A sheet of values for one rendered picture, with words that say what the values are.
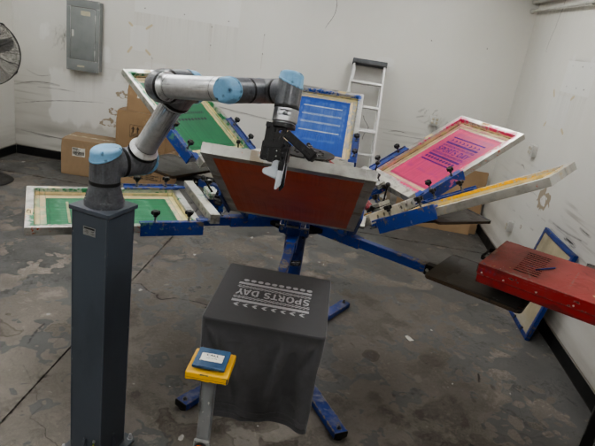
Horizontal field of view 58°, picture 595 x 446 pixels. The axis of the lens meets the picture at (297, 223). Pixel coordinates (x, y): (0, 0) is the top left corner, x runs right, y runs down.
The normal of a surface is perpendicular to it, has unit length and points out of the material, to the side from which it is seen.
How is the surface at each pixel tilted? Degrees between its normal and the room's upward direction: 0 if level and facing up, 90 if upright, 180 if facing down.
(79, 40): 90
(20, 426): 0
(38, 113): 90
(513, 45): 90
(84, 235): 90
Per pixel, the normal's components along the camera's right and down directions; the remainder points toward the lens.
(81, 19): -0.10, 0.32
